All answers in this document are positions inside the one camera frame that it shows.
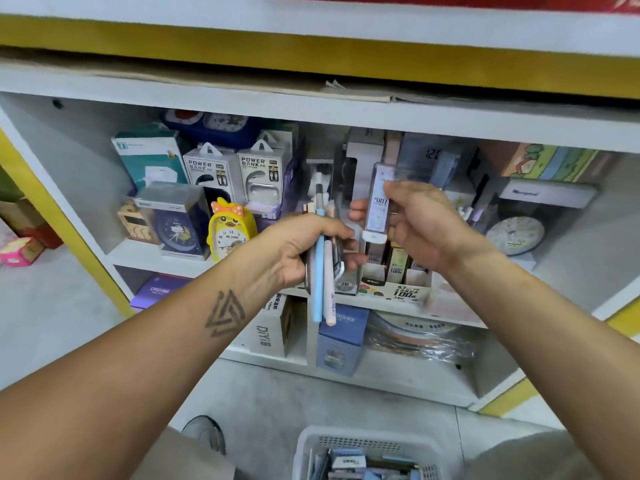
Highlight person's right hand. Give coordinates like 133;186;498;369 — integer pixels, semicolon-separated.
348;179;471;274

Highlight person's left hand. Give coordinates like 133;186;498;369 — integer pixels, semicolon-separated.
255;213;356;291

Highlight bunch of slim pastel packets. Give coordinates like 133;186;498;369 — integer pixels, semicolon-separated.
305;169;346;326

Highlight grey white refill packet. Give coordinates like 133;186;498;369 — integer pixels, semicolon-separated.
362;163;398;246

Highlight white shelf with yellow trim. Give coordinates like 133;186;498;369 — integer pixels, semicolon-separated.
0;0;640;416

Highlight white plastic basket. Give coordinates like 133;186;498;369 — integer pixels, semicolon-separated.
293;425;446;480

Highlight pile of lead refill packets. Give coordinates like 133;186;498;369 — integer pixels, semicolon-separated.
312;447;426;480

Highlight person's left forearm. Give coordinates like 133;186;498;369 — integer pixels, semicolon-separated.
0;265;291;480

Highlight person's right forearm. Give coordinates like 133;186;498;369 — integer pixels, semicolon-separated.
445;245;640;480

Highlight purple translucent container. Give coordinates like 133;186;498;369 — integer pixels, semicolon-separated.
250;155;299;231

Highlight clear plastic tray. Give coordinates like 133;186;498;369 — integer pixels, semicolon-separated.
300;229;363;296

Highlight yellow alarm clock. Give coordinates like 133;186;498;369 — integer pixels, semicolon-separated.
207;197;259;262

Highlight white refill display box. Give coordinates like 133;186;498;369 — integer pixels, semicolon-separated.
358;235;433;304

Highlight grey digital clock box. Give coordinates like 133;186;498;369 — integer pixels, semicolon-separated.
395;133;466;191

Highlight tape dispenser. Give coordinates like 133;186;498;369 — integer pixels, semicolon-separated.
305;159;336;191

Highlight large white cardboard box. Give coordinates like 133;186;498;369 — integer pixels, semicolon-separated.
232;291;294;358

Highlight white hanging accessory box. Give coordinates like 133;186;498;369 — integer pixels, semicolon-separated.
238;129;296;208
183;143;246;206

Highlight white round clock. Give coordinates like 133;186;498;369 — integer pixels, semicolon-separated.
487;215;546;258

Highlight white tall box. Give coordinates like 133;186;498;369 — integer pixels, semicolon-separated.
343;127;386;201

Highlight blue small carton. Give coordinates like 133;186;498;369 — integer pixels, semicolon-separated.
317;303;371;378

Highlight stack of wrapped discs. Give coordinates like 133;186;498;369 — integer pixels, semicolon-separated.
368;313;476;361

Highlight clear boxed dark clock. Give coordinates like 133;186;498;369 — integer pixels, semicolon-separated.
133;181;213;259

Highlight white long box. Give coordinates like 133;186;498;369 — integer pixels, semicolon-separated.
497;177;599;209

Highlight flat cardboard sheets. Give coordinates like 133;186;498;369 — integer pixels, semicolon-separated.
320;79;640;104

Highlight pastel sticky notes pack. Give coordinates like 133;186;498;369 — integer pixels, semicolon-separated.
480;143;601;184

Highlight purple box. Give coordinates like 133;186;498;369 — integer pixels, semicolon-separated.
130;273;191;311

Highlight small tan alarm clock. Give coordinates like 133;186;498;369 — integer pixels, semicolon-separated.
117;201;159;244

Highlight teal white box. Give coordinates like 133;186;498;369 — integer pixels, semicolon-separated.
112;127;191;193

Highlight grey sneaker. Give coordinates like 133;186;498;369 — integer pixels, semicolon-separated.
182;415;227;456

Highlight red banner strip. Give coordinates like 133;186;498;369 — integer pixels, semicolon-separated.
220;0;640;14

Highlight assorted small colourful boxes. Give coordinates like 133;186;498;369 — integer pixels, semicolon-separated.
0;165;63;268

